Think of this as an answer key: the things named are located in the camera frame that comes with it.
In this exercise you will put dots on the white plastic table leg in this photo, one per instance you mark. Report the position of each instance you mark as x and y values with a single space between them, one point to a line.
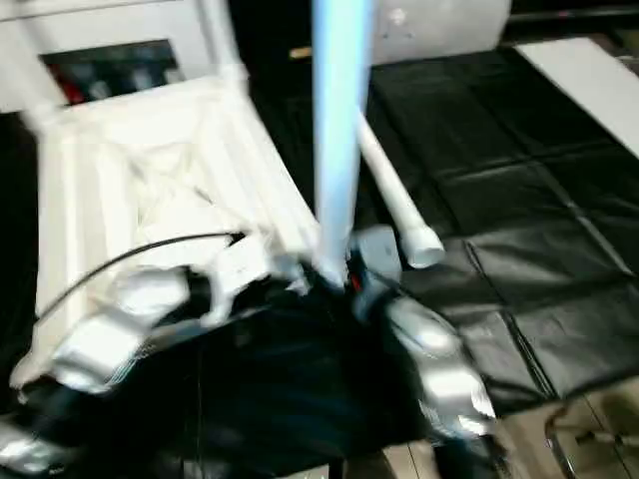
224 45
339 149
394 199
40 80

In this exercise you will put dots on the white plastic table top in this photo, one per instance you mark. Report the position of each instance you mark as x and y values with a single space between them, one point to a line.
125 164

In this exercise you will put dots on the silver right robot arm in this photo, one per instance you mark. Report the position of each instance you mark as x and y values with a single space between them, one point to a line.
439 349

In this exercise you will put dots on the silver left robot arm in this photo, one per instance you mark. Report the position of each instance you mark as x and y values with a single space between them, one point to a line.
100 339

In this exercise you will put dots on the black work mat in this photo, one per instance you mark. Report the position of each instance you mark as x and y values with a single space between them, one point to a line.
524 199

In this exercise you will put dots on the black metal stand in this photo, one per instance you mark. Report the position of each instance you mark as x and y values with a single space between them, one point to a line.
569 439

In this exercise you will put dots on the black furniture with yellow label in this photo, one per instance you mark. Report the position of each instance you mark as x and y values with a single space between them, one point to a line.
274 30

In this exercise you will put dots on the white flat board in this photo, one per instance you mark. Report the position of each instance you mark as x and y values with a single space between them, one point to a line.
584 85

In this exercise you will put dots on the white glass-door cabinet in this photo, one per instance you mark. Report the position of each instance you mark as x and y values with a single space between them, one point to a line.
100 20

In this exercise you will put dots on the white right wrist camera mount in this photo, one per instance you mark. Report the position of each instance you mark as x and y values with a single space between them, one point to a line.
377 247

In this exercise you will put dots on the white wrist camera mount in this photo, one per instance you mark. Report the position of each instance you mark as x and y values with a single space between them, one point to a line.
377 247
239 269

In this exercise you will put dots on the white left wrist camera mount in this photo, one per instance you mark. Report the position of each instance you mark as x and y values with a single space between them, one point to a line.
239 269

